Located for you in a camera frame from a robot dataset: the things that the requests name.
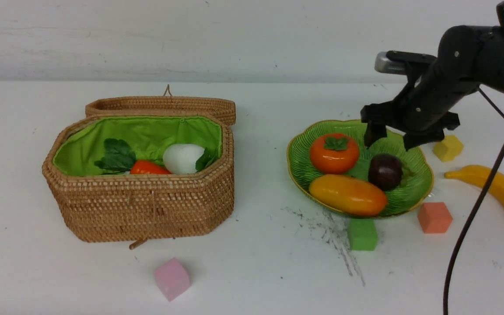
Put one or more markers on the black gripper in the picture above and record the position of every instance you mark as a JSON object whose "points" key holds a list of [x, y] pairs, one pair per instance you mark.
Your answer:
{"points": [[421, 109]]}

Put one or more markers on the dark purple mangosteen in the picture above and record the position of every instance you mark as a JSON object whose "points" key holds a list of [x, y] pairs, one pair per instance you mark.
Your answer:
{"points": [[385, 172]]}

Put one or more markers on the orange persimmon green leaf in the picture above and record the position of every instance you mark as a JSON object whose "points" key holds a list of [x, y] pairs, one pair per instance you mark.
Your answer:
{"points": [[334, 153]]}

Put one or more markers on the yellow orange mango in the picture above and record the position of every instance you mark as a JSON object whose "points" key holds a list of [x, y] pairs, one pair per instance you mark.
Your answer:
{"points": [[348, 195]]}

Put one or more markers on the white radish green leaves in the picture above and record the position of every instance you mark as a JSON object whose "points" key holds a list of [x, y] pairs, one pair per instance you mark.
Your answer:
{"points": [[187, 158]]}

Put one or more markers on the orange carrot green leaves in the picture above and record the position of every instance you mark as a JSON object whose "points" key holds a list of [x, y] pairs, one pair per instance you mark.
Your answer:
{"points": [[120, 158]]}

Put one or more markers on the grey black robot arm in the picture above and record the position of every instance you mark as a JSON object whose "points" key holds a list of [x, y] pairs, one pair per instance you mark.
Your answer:
{"points": [[468, 57]]}

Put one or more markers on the green glass leaf plate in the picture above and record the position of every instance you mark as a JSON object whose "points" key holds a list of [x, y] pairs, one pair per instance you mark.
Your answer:
{"points": [[417, 183]]}

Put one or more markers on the yellow foam cube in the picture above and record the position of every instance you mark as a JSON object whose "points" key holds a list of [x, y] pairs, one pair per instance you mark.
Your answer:
{"points": [[448, 149]]}

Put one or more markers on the orange foam cube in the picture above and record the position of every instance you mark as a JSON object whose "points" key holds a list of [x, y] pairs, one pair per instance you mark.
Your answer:
{"points": [[434, 218]]}

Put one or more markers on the green foam cube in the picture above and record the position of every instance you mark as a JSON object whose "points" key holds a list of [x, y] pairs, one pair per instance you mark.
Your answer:
{"points": [[362, 234]]}

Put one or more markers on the woven wicker basket green lining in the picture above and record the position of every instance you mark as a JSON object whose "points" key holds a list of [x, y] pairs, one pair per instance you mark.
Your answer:
{"points": [[99, 207]]}

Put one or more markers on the pink foam cube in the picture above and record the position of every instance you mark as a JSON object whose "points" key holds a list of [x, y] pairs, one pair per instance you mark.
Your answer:
{"points": [[172, 279]]}

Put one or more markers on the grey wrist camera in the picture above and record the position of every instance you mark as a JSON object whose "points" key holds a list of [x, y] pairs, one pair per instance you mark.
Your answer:
{"points": [[410, 64]]}

